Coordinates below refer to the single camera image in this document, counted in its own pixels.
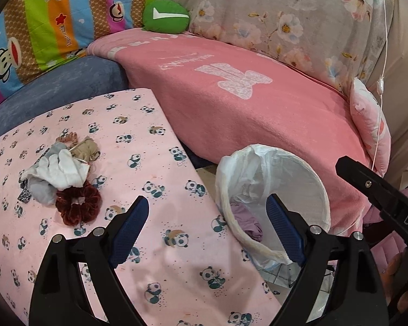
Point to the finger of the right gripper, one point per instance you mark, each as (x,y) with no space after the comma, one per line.
(391,203)

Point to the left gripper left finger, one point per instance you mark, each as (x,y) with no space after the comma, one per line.
(59,296)

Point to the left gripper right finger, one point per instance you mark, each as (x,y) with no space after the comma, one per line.
(356,296)

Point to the dark red velvet scrunchie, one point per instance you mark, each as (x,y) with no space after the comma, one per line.
(78,205)

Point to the purple cloth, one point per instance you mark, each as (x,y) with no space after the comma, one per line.
(247,221)

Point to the beige stocking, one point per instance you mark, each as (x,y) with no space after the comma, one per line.
(86,150)

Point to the beige scrunchie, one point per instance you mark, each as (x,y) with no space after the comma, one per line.
(69,139)

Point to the grey sock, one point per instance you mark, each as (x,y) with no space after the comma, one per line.
(42,191)

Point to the white lined trash bin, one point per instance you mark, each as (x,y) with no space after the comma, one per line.
(249,176)

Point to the pink quilted chair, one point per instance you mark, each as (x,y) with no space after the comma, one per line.
(386,248)

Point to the pink small pillow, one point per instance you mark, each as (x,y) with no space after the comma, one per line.
(370,122)

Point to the beige curtain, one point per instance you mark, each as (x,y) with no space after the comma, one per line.
(395,97)

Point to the pink panda print sheet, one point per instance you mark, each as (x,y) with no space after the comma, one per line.
(185,268)

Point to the floral grey quilt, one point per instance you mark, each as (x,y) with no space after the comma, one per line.
(333,41)

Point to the pink blanket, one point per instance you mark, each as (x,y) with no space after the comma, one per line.
(221,98)

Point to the blue grey cushion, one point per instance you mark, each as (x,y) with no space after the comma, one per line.
(79,79)

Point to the colourful monkey print pillow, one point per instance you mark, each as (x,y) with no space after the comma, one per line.
(39,35)

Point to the green swoosh cushion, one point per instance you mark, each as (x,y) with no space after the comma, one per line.
(165,16)

